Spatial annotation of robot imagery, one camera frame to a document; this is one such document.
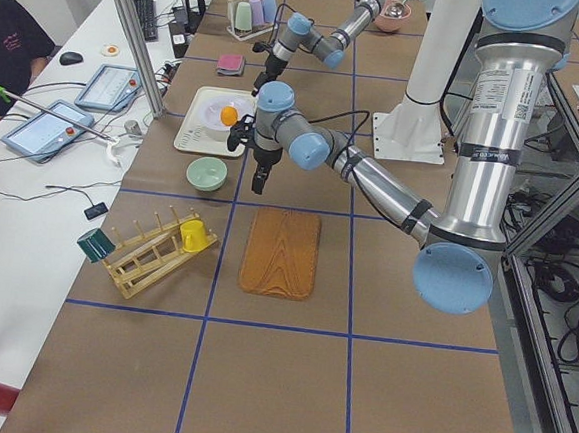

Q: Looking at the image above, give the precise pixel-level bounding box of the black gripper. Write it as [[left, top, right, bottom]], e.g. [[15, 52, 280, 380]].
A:
[[251, 54, 287, 96], [251, 147, 281, 194]]

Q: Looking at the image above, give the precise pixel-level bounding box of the orange fruit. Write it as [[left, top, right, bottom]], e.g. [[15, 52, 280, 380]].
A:
[[220, 105, 239, 127]]

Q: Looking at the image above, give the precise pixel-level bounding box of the white round plate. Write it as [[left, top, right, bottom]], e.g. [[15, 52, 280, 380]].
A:
[[199, 95, 254, 131]]

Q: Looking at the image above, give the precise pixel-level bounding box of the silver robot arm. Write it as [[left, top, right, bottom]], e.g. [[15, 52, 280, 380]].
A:
[[251, 0, 385, 96], [248, 0, 579, 314]]

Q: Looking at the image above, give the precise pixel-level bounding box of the cream bear tray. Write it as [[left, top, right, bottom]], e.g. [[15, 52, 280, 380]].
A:
[[174, 86, 256, 157]]

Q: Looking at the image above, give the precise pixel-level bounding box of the pink cloth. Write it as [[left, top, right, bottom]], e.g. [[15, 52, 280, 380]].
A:
[[216, 52, 245, 73]]

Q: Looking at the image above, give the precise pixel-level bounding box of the grey cloth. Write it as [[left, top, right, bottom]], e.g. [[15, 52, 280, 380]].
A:
[[215, 54, 247, 80]]

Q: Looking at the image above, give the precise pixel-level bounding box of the green bowl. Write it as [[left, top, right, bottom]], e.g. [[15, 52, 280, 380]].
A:
[[185, 157, 228, 192]]

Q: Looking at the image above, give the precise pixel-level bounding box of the green tumbler cup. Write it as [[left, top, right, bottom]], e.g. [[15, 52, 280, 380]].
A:
[[234, 1, 252, 34]]

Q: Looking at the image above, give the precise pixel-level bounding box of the purple tumbler cup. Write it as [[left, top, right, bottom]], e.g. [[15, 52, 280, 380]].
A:
[[248, 0, 265, 28]]

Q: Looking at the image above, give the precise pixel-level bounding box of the blue tumbler cup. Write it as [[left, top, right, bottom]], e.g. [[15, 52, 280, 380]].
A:
[[261, 0, 277, 25]]

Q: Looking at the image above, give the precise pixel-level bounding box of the wooden cutting board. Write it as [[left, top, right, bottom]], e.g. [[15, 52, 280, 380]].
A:
[[238, 207, 321, 301]]

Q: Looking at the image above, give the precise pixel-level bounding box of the yellow mug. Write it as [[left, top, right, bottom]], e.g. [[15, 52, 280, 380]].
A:
[[179, 219, 212, 253]]

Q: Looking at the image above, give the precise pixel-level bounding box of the pink bowl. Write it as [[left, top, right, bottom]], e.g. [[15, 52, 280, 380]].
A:
[[374, 0, 412, 33]]

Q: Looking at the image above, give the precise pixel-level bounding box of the black keyboard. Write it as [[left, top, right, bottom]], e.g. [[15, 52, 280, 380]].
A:
[[133, 0, 158, 42]]

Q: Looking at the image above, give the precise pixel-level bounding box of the wooden dish rack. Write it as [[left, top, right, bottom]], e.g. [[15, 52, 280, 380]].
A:
[[101, 205, 219, 299]]

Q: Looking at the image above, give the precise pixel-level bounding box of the metal scoop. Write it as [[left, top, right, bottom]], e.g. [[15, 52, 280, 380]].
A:
[[385, 0, 408, 19]]

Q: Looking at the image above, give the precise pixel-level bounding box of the teach pendant far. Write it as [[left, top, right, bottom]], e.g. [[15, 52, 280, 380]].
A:
[[75, 64, 141, 113]]

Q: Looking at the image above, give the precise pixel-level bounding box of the teach pendant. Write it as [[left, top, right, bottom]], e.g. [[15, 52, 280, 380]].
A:
[[2, 112, 83, 163], [75, 64, 141, 113]]

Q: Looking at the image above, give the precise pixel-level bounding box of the dark green mug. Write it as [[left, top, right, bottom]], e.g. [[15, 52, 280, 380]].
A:
[[77, 228, 116, 263]]

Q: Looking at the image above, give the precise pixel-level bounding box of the black computer mouse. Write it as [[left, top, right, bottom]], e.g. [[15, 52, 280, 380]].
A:
[[59, 51, 84, 66]]

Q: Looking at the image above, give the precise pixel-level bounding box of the teach pendant near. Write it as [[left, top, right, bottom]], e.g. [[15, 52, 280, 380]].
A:
[[2, 112, 83, 163]]

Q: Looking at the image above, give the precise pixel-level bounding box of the seated person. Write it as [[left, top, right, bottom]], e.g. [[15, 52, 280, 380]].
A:
[[0, 0, 55, 121]]

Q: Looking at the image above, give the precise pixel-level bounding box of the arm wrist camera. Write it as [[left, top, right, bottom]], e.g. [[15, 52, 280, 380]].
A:
[[251, 41, 273, 55], [227, 114, 255, 152]]

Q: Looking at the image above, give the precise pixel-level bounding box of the white wire cup rack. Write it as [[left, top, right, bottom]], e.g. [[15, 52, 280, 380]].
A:
[[227, 0, 278, 41]]

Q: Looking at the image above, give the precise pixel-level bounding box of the aluminium frame post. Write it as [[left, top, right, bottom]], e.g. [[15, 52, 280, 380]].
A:
[[114, 0, 165, 119]]

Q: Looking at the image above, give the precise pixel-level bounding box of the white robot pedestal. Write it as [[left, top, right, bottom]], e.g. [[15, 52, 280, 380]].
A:
[[372, 0, 482, 164]]

